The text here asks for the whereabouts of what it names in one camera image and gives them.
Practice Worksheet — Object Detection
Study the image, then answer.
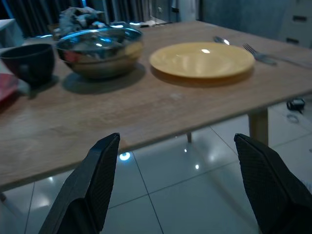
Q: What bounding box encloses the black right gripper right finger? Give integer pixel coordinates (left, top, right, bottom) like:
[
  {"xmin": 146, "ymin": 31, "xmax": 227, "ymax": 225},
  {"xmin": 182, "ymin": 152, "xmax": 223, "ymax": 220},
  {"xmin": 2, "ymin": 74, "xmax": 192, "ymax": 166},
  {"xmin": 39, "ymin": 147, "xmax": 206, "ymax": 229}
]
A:
[{"xmin": 234, "ymin": 133, "xmax": 312, "ymax": 234}]

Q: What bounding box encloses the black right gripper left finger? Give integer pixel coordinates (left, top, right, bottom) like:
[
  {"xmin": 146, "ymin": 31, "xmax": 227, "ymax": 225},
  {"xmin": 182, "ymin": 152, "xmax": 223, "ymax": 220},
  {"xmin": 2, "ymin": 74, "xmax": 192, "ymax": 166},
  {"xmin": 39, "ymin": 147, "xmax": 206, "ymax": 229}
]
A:
[{"xmin": 39, "ymin": 133, "xmax": 120, "ymax": 234}]

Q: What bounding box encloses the black power adapter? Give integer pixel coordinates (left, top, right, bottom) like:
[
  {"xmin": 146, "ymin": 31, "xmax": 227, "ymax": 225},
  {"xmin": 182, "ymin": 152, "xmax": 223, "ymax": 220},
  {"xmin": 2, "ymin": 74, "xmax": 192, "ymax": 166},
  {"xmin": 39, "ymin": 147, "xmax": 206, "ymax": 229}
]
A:
[{"xmin": 286, "ymin": 98, "xmax": 306, "ymax": 112}]

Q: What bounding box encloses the red round plate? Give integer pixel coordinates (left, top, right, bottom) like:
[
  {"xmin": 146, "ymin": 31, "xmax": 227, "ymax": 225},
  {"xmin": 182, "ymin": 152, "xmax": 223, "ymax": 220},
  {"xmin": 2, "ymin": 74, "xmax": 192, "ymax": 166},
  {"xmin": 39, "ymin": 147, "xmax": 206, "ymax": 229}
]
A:
[{"xmin": 0, "ymin": 73, "xmax": 20, "ymax": 108}]

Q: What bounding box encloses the metal fork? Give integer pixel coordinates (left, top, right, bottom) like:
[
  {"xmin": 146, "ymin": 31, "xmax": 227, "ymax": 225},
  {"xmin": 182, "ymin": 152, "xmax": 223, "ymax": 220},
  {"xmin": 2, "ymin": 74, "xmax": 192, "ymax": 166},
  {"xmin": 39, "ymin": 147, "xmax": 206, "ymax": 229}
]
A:
[{"xmin": 242, "ymin": 43, "xmax": 312, "ymax": 69}]

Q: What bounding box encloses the shiny steel bowl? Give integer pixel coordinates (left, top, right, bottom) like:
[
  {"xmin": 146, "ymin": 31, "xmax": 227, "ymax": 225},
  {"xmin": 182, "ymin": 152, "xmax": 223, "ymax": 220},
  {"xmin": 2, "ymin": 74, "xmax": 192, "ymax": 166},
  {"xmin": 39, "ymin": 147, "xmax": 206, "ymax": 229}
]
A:
[{"xmin": 56, "ymin": 25, "xmax": 144, "ymax": 79}]

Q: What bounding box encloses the dark round cup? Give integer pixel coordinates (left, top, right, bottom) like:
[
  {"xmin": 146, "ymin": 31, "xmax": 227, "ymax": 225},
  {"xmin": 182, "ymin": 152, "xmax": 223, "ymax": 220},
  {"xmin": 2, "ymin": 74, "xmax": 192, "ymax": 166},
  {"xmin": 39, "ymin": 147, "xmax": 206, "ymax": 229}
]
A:
[{"xmin": 0, "ymin": 43, "xmax": 56, "ymax": 86}]

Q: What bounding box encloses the yellow round plate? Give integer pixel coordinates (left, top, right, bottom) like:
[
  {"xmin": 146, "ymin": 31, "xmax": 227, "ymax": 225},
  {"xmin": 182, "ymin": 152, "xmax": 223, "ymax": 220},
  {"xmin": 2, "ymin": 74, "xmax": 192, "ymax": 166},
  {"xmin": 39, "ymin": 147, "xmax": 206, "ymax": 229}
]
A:
[{"xmin": 149, "ymin": 41, "xmax": 256, "ymax": 79}]

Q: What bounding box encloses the metal spoon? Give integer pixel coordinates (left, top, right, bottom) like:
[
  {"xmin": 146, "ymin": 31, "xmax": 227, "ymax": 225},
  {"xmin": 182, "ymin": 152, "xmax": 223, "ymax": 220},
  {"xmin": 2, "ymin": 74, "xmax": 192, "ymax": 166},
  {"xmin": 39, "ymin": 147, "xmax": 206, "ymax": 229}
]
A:
[{"xmin": 213, "ymin": 36, "xmax": 231, "ymax": 46}]

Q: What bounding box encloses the white drawer cabinet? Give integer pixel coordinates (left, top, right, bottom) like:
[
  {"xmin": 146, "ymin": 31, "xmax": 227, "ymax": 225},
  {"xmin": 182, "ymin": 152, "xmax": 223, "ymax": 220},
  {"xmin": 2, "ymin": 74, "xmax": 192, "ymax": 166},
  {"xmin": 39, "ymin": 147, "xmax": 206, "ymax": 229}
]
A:
[{"xmin": 277, "ymin": 0, "xmax": 312, "ymax": 46}]

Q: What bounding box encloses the grey crumpled cloth pile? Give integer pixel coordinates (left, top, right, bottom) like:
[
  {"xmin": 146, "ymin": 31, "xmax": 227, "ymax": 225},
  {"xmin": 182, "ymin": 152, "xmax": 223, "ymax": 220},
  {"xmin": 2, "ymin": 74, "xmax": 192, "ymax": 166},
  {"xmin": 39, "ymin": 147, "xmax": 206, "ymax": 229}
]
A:
[{"xmin": 52, "ymin": 6, "xmax": 110, "ymax": 41}]

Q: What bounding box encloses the white side cabinet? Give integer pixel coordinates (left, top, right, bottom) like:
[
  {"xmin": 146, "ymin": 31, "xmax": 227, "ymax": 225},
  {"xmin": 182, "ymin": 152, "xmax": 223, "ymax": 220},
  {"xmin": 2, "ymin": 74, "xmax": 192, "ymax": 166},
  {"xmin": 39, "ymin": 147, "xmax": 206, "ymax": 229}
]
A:
[{"xmin": 0, "ymin": 19, "xmax": 24, "ymax": 48}]

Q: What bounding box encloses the dark grey curtain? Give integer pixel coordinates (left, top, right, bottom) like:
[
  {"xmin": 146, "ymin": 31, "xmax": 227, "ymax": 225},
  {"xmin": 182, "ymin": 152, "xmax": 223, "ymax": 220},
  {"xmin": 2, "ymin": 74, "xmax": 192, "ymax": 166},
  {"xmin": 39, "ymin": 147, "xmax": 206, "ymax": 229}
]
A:
[{"xmin": 9, "ymin": 0, "xmax": 152, "ymax": 37}]

